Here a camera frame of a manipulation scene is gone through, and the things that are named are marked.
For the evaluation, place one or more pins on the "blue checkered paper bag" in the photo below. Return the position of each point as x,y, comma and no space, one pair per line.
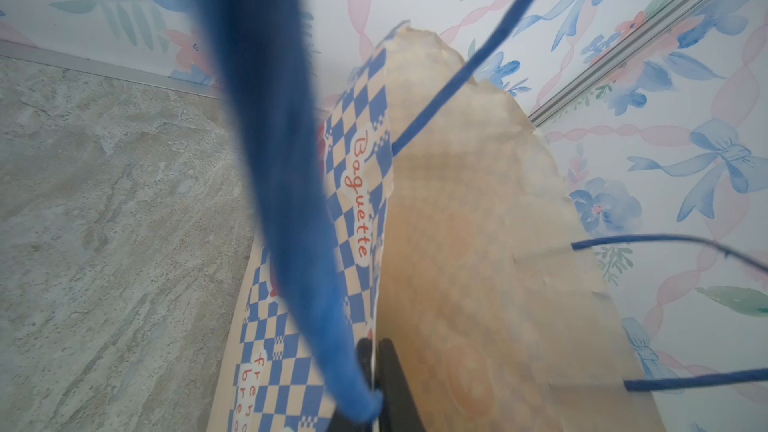
425,208

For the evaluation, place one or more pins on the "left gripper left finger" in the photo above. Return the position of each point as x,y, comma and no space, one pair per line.
350,381

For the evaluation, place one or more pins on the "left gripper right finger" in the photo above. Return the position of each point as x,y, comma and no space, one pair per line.
399,411

